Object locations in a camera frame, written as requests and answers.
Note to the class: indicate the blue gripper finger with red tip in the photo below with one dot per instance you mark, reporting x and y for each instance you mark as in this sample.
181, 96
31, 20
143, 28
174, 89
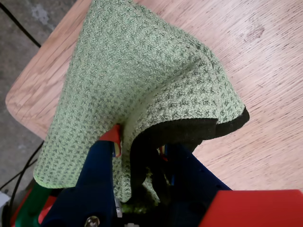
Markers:
189, 179
97, 165

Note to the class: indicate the green microfiber cloth black hem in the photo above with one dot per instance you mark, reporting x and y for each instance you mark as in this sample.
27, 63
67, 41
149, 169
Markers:
132, 71

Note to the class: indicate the green table clamp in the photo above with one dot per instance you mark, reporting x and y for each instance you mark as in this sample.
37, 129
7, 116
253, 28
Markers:
30, 208

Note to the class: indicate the red camera mount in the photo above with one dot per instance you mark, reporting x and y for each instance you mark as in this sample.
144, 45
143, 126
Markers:
255, 208

